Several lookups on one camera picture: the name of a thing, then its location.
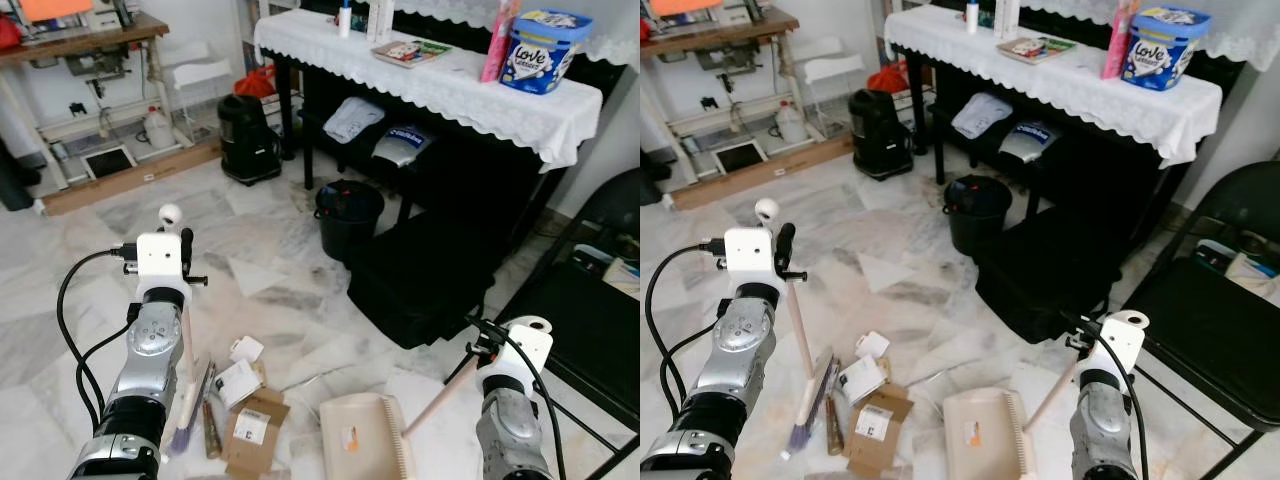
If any beige long-handled broom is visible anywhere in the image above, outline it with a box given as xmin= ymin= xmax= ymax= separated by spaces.
xmin=160 ymin=203 xmax=217 ymax=457
xmin=755 ymin=198 xmax=843 ymax=461

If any beige long-handled dustpan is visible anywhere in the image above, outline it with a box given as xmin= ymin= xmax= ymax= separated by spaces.
xmin=943 ymin=310 xmax=1149 ymax=480
xmin=320 ymin=316 xmax=553 ymax=480

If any brown cardboard box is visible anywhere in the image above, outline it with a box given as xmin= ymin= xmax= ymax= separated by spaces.
xmin=222 ymin=388 xmax=291 ymax=479
xmin=845 ymin=383 xmax=914 ymax=479

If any black cloth covered bundle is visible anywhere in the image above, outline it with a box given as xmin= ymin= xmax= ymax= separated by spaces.
xmin=973 ymin=205 xmax=1166 ymax=344
xmin=346 ymin=212 xmax=546 ymax=349

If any long wooden plank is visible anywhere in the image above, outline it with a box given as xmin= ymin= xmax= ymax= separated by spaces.
xmin=42 ymin=138 xmax=223 ymax=216
xmin=672 ymin=132 xmax=854 ymax=211

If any white framed tablet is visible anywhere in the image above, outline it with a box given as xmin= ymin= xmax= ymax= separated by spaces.
xmin=82 ymin=145 xmax=138 ymax=181
xmin=712 ymin=138 xmax=769 ymax=176

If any black folding chair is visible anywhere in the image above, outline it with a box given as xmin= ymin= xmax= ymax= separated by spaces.
xmin=1120 ymin=160 xmax=1280 ymax=461
xmin=497 ymin=168 xmax=641 ymax=471

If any white plastic jug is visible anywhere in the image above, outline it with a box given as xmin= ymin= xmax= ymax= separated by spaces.
xmin=143 ymin=105 xmax=176 ymax=151
xmin=775 ymin=100 xmax=807 ymax=144

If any white paper card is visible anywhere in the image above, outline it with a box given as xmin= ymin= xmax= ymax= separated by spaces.
xmin=838 ymin=355 xmax=888 ymax=404
xmin=215 ymin=360 xmax=263 ymax=409

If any black canister vacuum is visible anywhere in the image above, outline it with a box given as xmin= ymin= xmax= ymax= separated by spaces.
xmin=848 ymin=88 xmax=914 ymax=181
xmin=218 ymin=93 xmax=283 ymax=186

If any white paper package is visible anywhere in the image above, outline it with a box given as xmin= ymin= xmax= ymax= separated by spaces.
xmin=1195 ymin=238 xmax=1280 ymax=301
xmin=570 ymin=245 xmax=641 ymax=296

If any dark green rolled mat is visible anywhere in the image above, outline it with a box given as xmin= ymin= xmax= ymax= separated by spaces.
xmin=0 ymin=140 xmax=36 ymax=211
xmin=640 ymin=150 xmax=666 ymax=206

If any white plastic tray shelf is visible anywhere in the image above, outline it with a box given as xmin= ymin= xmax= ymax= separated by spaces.
xmin=160 ymin=40 xmax=233 ymax=91
xmin=790 ymin=35 xmax=861 ymax=86

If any red plastic bag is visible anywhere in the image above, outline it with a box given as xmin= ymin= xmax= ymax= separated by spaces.
xmin=865 ymin=60 xmax=909 ymax=94
xmin=237 ymin=65 xmax=278 ymax=98

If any blue silver foil bag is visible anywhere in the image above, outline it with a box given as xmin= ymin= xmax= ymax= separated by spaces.
xmin=998 ymin=120 xmax=1061 ymax=164
xmin=372 ymin=125 xmax=433 ymax=168

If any grey folded cloth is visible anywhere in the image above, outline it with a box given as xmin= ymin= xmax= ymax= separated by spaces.
xmin=950 ymin=92 xmax=1013 ymax=139
xmin=325 ymin=97 xmax=386 ymax=144

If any wooden top sewing table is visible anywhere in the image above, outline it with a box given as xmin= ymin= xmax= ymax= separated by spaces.
xmin=0 ymin=12 xmax=171 ymax=191
xmin=640 ymin=8 xmax=801 ymax=186

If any white lace piano cloth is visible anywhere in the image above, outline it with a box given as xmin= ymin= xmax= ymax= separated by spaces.
xmin=255 ymin=8 xmax=604 ymax=173
xmin=885 ymin=5 xmax=1223 ymax=168

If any orange sheet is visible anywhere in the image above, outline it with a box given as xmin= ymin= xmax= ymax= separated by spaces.
xmin=648 ymin=0 xmax=723 ymax=19
xmin=18 ymin=0 xmax=93 ymax=23

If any blue Love tub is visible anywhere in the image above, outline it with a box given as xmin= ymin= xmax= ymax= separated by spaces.
xmin=1120 ymin=5 xmax=1213 ymax=91
xmin=500 ymin=10 xmax=593 ymax=96

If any colourful picture book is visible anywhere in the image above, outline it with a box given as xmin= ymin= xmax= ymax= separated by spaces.
xmin=372 ymin=38 xmax=453 ymax=69
xmin=997 ymin=35 xmax=1079 ymax=65

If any pink tall package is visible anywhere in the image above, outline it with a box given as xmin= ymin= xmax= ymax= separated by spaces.
xmin=480 ymin=0 xmax=521 ymax=83
xmin=1100 ymin=0 xmax=1141 ymax=79

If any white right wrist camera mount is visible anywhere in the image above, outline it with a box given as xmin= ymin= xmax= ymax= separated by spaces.
xmin=1080 ymin=315 xmax=1149 ymax=386
xmin=483 ymin=320 xmax=553 ymax=396

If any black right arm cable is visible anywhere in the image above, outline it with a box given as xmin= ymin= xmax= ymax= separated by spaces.
xmin=1095 ymin=330 xmax=1161 ymax=480
xmin=500 ymin=330 xmax=566 ymax=480

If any black bucket red handle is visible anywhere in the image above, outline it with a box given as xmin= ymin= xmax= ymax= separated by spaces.
xmin=315 ymin=180 xmax=385 ymax=263
xmin=943 ymin=175 xmax=1013 ymax=256

